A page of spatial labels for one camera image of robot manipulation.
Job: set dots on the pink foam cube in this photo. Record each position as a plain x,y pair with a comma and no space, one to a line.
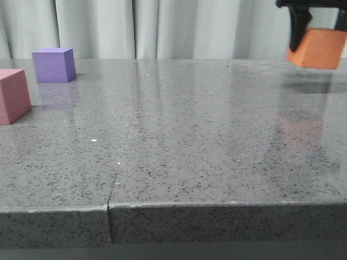
15,99

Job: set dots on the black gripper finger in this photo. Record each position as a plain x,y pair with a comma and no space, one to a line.
299,17
341,21

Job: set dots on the purple foam cube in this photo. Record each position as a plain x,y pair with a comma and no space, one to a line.
54,65

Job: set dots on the orange foam cube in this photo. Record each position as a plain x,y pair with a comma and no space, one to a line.
320,48

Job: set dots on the grey-green curtain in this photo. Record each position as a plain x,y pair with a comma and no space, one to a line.
146,29

